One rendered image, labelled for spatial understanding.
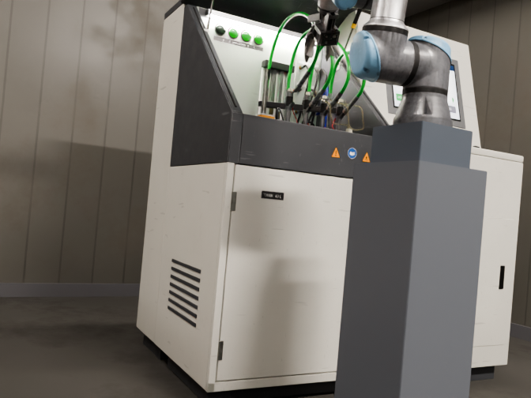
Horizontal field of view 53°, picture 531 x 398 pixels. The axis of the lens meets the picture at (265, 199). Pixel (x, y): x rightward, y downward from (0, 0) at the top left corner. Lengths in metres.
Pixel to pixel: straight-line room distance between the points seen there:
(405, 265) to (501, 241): 1.23
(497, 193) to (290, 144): 1.03
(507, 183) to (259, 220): 1.20
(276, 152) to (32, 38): 2.18
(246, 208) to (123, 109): 2.06
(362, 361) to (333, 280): 0.54
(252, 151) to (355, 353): 0.70
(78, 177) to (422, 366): 2.64
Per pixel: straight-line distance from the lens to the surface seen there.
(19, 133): 3.52
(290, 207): 1.79
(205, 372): 1.78
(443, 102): 1.45
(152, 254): 2.35
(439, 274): 1.37
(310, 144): 1.83
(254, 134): 1.73
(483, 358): 2.52
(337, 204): 1.89
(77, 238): 3.57
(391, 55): 1.39
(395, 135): 1.41
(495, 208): 2.45
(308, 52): 1.97
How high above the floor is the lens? 0.66
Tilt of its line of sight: 1 degrees up
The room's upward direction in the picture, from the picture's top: 5 degrees clockwise
